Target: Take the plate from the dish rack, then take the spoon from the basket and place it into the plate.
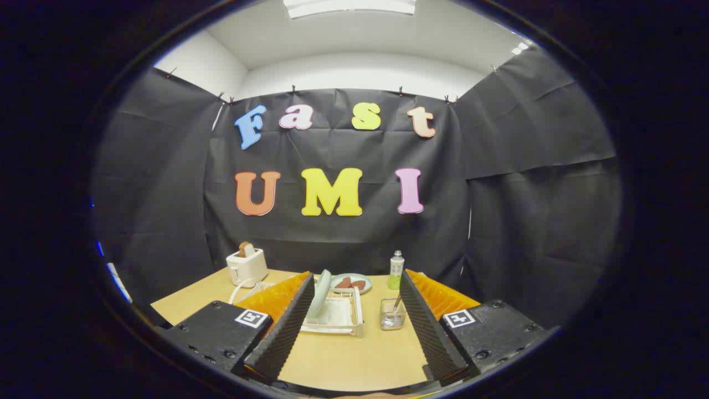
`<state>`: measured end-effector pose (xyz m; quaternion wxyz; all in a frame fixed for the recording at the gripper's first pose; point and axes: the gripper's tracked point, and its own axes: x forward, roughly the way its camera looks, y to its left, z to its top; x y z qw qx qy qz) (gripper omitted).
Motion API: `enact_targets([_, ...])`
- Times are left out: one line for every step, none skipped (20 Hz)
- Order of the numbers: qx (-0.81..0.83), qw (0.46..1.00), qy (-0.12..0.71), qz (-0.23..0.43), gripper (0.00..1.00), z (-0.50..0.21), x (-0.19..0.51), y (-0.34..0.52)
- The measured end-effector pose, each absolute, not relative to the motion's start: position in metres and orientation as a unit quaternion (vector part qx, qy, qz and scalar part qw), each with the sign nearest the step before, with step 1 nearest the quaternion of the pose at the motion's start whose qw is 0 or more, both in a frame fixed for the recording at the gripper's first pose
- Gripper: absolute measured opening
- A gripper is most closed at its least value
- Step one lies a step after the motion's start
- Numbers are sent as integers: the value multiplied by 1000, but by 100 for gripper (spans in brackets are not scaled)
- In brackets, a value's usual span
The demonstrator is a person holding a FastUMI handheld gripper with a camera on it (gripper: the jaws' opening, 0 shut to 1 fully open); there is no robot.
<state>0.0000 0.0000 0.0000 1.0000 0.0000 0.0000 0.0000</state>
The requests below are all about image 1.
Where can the large pale green plate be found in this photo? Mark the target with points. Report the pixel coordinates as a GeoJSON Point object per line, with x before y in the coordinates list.
{"type": "Point", "coordinates": [320, 293]}

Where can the green and white bottle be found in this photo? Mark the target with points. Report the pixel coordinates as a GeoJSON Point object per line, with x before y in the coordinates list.
{"type": "Point", "coordinates": [396, 271]}

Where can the brown meat piece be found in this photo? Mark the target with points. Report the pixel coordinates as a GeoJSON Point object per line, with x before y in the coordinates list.
{"type": "Point", "coordinates": [359, 285]}
{"type": "Point", "coordinates": [343, 284]}

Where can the brown bread slice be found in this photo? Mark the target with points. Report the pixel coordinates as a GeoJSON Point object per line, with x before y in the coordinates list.
{"type": "Point", "coordinates": [245, 248]}

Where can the small pale green food dish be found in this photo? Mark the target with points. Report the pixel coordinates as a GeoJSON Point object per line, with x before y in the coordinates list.
{"type": "Point", "coordinates": [366, 282]}

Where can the white drain mat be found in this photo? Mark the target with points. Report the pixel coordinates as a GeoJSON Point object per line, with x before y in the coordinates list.
{"type": "Point", "coordinates": [338, 313]}

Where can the white toaster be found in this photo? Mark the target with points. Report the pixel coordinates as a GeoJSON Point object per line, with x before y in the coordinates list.
{"type": "Point", "coordinates": [249, 269]}

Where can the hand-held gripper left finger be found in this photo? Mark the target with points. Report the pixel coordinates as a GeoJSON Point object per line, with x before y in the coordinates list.
{"type": "Point", "coordinates": [282, 343]}

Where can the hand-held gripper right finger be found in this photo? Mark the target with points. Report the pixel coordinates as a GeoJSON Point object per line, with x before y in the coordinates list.
{"type": "Point", "coordinates": [429, 338]}

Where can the ceiling light panel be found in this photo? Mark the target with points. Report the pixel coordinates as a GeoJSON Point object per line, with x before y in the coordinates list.
{"type": "Point", "coordinates": [349, 5]}

